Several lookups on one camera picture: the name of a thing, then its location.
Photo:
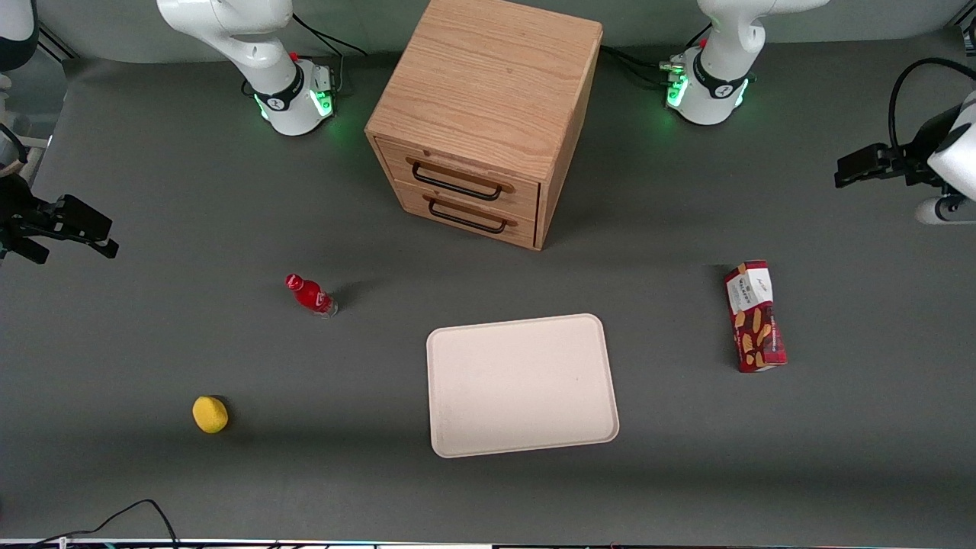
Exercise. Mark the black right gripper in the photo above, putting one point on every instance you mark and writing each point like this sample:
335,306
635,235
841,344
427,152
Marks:
17,216

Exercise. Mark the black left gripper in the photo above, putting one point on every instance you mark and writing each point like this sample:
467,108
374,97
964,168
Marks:
904,166

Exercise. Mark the red cookie box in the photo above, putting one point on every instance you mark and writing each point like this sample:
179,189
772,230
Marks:
755,320

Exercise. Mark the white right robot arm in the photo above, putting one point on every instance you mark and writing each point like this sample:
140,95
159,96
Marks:
274,76

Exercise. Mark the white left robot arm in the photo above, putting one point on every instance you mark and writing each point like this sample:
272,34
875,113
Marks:
713,84

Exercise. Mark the cream rectangular tray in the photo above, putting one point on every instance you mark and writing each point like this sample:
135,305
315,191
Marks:
522,385

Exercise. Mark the yellow lemon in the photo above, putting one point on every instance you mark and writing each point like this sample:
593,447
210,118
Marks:
210,415

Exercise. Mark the red plastic bottle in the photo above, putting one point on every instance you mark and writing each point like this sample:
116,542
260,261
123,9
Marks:
309,294

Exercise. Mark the wooden drawer front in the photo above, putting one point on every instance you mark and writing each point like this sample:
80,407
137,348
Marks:
526,200
526,232

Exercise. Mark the wooden drawer cabinet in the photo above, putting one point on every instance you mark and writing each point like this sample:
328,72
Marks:
488,76

